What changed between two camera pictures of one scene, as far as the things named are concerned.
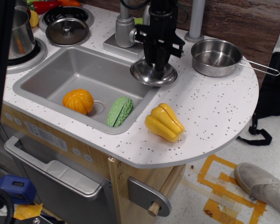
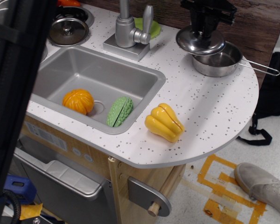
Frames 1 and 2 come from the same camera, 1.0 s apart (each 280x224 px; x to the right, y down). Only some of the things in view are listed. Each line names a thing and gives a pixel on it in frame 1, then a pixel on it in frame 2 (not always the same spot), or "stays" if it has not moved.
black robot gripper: (161, 29) -> (226, 10)
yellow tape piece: (26, 211) stays
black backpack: (273, 95) stays
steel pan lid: (150, 74) -> (196, 43)
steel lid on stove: (66, 31) stays
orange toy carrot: (70, 3) stays
